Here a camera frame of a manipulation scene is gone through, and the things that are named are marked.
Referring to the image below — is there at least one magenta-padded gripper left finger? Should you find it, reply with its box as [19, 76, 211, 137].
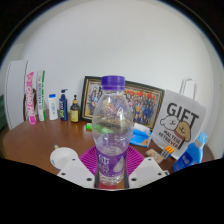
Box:
[57, 146, 100, 189]

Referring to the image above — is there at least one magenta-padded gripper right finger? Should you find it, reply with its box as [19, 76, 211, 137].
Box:
[124, 146, 170, 189]

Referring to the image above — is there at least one clear purple-capped water bottle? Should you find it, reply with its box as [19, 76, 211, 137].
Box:
[91, 75, 135, 186]

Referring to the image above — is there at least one small colourful snack packet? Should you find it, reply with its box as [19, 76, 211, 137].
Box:
[145, 145, 175, 164]

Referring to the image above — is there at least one white and blue mug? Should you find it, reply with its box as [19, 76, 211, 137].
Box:
[49, 144, 79, 172]

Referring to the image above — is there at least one blue tissue pack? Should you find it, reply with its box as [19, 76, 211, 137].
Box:
[129, 122, 153, 148]

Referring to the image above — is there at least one flat round red coaster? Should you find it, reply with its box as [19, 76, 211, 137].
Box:
[97, 180, 127, 191]

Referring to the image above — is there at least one blue detergent bottle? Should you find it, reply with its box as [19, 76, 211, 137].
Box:
[172, 131, 208, 173]

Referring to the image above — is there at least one amber pump bottle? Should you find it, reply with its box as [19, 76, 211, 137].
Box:
[69, 94, 81, 124]

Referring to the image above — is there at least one white paper gift bag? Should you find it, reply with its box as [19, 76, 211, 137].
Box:
[151, 78, 208, 160]

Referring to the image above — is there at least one framed group photo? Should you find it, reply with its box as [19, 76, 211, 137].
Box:
[80, 75, 166, 131]

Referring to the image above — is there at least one white plastic bottle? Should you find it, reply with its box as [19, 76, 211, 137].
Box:
[47, 93, 59, 121]

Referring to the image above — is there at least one tall white and green box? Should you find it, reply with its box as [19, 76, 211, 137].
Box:
[35, 70, 47, 122]

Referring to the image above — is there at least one tall pink and white box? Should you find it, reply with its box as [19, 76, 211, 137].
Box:
[25, 71, 37, 126]

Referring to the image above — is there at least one white leaning board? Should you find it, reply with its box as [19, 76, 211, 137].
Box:
[3, 59, 29, 131]

